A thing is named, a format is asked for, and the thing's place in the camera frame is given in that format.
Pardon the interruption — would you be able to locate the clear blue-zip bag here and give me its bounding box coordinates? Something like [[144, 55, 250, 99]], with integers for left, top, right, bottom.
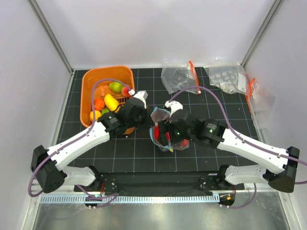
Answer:
[[149, 107, 180, 152]]

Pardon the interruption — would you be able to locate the orange plastic basket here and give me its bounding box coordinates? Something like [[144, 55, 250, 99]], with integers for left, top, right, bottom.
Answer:
[[80, 66, 135, 128]]

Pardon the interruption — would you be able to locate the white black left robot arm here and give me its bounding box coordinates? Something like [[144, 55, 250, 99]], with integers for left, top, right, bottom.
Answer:
[[30, 92, 153, 193]]

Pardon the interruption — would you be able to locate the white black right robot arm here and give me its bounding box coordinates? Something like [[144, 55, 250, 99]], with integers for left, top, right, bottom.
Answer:
[[153, 110, 300, 193]]

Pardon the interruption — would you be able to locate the clear orange-zip bag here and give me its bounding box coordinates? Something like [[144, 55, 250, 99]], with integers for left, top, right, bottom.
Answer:
[[246, 74, 276, 129], [161, 61, 201, 94]]

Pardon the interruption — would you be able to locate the clear bag with white pieces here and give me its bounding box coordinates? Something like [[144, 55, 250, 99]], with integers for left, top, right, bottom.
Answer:
[[203, 59, 249, 95]]

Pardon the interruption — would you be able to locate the clear orange-zip bag far right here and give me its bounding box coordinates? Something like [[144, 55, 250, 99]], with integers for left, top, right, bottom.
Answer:
[[246, 74, 276, 129]]

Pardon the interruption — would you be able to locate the black grid mat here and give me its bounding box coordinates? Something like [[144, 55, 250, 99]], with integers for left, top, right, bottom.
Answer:
[[55, 67, 258, 173]]

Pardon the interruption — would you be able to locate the yellow mango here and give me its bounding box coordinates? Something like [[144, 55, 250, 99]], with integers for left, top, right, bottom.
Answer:
[[104, 94, 120, 113]]

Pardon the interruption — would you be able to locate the pink peach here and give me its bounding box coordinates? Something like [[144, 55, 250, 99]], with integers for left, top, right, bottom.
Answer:
[[121, 87, 130, 97]]

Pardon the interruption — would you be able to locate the green pepper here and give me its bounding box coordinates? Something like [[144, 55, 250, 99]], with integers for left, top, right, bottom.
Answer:
[[101, 108, 109, 115]]

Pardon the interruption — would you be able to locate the green pear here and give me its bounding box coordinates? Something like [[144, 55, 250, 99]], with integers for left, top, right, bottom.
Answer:
[[108, 81, 124, 93]]

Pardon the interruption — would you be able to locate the orange pumpkin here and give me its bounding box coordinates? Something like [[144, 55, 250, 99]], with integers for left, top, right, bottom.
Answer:
[[94, 98, 105, 111]]

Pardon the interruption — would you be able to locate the yellow orange lemon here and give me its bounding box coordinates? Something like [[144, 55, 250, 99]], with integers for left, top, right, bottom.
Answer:
[[89, 110, 102, 122]]

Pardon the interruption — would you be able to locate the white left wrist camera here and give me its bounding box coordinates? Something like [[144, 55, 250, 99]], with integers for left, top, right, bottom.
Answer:
[[128, 89, 148, 108]]

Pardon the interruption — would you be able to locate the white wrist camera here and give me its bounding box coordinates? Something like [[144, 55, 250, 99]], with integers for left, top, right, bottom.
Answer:
[[128, 89, 148, 108], [164, 101, 183, 117]]

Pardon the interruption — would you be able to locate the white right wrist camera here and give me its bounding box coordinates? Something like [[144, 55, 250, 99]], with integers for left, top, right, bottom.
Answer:
[[164, 101, 183, 117]]

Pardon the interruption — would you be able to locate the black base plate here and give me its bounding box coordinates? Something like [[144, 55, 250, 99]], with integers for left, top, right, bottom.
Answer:
[[81, 172, 244, 196]]

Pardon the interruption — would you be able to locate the aluminium front rail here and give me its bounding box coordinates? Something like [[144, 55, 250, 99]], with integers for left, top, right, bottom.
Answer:
[[28, 171, 292, 195]]

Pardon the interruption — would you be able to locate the left aluminium frame post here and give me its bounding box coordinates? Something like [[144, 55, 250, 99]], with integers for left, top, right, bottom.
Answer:
[[27, 0, 73, 74]]

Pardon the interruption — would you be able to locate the aluminium frame post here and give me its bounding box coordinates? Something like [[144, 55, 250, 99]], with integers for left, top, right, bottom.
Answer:
[[27, 0, 73, 74], [241, 0, 284, 68]]

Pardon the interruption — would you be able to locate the right aluminium frame post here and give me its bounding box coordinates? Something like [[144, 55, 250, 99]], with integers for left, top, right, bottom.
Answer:
[[241, 0, 284, 68]]

